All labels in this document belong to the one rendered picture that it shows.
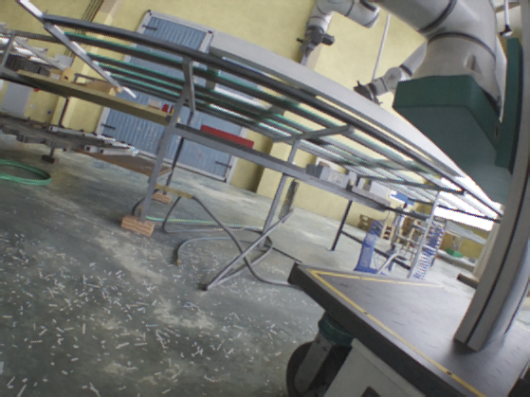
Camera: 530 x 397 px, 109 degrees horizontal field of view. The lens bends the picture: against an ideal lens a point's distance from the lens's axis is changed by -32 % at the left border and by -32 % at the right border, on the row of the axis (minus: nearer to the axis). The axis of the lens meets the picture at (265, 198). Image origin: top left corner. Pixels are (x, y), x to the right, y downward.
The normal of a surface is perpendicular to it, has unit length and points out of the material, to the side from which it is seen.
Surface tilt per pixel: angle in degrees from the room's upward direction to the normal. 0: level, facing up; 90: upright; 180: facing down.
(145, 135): 90
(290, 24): 90
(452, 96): 90
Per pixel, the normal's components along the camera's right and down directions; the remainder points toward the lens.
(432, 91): -0.85, -0.27
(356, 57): 0.23, 0.15
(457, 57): -0.41, -0.48
